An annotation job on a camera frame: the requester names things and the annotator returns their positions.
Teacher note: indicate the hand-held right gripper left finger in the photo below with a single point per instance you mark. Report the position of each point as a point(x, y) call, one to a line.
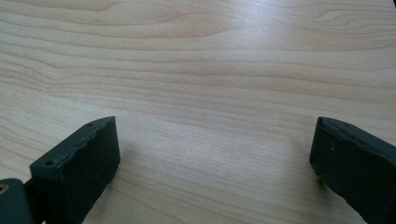
point(77, 168)

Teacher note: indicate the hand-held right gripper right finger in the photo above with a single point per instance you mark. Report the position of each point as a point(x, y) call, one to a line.
point(358, 168)

